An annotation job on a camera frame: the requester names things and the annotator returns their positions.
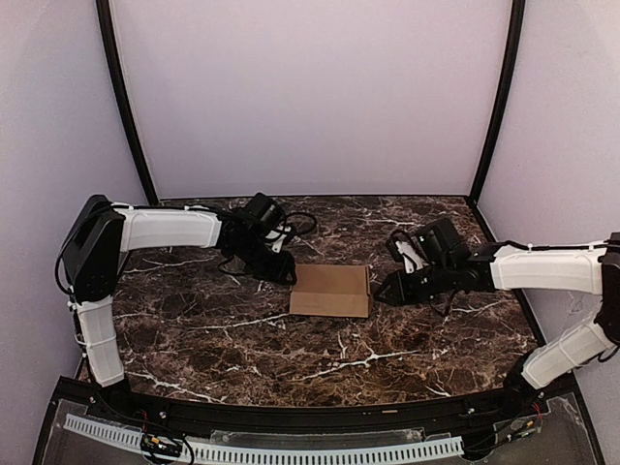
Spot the brown cardboard paper box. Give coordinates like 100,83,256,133
289,264,373,319

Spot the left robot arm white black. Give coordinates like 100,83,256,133
53,193,296,388

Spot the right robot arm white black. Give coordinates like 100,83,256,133
373,218,619,394

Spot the right small circuit board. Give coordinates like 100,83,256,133
506,418,542,442

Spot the small green circuit board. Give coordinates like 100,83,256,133
139,434,182,456

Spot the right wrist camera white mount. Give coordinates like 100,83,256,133
386,230,428,274

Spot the black front table rail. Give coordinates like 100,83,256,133
88,389,532,436

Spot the white slotted cable duct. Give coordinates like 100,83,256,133
63,414,464,464

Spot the black right frame post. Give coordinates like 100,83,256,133
468,0,526,204

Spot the black frame post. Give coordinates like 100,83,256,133
95,0,159,205
468,0,526,204

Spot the black left frame post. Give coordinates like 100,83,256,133
95,0,159,205

